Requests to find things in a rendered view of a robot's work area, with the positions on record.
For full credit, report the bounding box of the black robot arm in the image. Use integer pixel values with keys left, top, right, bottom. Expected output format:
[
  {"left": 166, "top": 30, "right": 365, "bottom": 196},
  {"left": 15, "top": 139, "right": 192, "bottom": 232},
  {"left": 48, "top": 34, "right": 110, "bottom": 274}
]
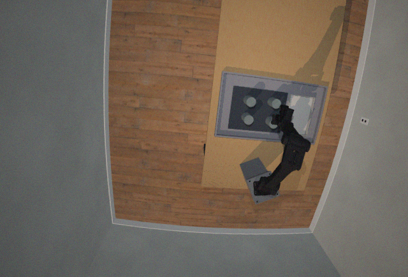
[{"left": 253, "top": 105, "right": 311, "bottom": 196}]

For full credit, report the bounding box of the clear glass jar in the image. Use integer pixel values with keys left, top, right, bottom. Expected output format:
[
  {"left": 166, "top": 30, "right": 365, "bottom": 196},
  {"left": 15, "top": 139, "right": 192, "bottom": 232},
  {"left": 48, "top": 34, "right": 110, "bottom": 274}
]
[
  {"left": 265, "top": 116, "right": 277, "bottom": 129},
  {"left": 244, "top": 95, "right": 256, "bottom": 107},
  {"left": 242, "top": 112, "right": 254, "bottom": 124},
  {"left": 268, "top": 97, "right": 281, "bottom": 109}
]

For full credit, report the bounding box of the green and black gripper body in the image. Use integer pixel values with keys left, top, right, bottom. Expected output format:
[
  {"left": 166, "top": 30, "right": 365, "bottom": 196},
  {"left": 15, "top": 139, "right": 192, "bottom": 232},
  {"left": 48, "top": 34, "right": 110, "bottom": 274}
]
[{"left": 271, "top": 115, "right": 278, "bottom": 125}]

